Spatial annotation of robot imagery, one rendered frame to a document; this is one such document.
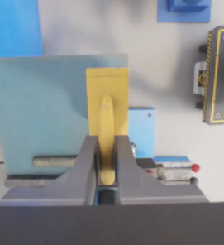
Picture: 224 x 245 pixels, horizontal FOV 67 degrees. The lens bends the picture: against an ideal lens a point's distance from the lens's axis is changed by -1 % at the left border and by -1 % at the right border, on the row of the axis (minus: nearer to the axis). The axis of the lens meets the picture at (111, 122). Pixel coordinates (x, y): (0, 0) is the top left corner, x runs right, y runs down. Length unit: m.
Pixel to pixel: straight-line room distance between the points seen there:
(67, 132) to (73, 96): 0.11
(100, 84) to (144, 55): 1.36
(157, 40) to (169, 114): 0.67
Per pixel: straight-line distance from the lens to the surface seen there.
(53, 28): 1.68
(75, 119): 0.53
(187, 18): 1.74
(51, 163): 0.57
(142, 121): 1.52
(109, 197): 0.60
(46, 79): 0.54
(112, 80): 0.25
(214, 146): 2.00
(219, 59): 1.46
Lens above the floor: 1.57
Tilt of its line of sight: 75 degrees down
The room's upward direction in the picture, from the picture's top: 179 degrees clockwise
